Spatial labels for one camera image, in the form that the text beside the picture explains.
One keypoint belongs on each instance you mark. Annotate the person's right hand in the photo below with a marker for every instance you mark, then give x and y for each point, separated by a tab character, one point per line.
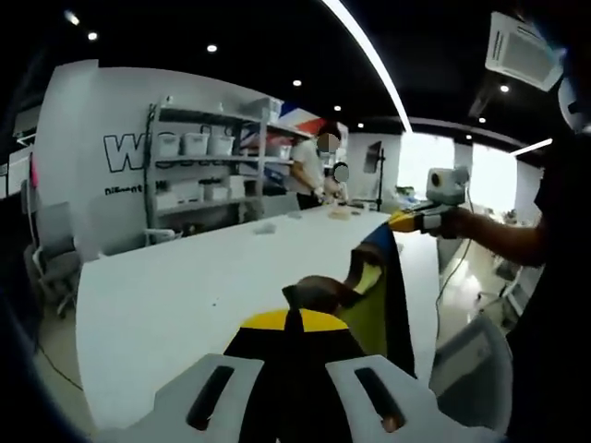
466	226

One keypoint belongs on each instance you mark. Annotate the white worn device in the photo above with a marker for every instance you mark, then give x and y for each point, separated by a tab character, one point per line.
575	122

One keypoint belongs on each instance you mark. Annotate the short linear ceiling light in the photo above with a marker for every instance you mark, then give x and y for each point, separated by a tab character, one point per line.
531	147

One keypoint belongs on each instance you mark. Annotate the grey metal storage shelf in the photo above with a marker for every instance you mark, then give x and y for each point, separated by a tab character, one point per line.
258	161

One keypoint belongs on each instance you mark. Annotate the grey mesh office chair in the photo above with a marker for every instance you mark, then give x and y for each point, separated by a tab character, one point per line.
475	364

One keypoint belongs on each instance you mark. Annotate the ceiling air conditioner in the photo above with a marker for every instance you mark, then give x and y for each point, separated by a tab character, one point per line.
522	53

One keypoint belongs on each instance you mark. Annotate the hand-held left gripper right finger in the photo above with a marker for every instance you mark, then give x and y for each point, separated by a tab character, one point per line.
337	341

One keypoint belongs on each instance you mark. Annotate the yellow blue grey garment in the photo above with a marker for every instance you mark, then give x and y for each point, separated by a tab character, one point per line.
369	281

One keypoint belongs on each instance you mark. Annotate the light wooden item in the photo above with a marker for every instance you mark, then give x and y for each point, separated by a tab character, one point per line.
344	213

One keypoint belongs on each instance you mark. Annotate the group of white storage bins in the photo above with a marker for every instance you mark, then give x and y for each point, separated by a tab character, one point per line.
205	144

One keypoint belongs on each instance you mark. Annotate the round ceiling light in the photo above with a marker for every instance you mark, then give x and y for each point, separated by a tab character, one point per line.
92	35
297	83
211	47

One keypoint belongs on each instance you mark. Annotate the pink flag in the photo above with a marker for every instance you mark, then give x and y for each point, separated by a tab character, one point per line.
33	173

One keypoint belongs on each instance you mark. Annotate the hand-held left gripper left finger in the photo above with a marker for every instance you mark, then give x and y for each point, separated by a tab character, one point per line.
249	369

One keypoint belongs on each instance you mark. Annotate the long linear ceiling light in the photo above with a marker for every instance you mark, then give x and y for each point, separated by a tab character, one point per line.
369	60

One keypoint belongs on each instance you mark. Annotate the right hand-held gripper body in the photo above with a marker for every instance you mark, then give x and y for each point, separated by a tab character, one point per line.
445	184

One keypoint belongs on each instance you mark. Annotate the black tripod stand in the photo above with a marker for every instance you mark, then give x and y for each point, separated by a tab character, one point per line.
379	184

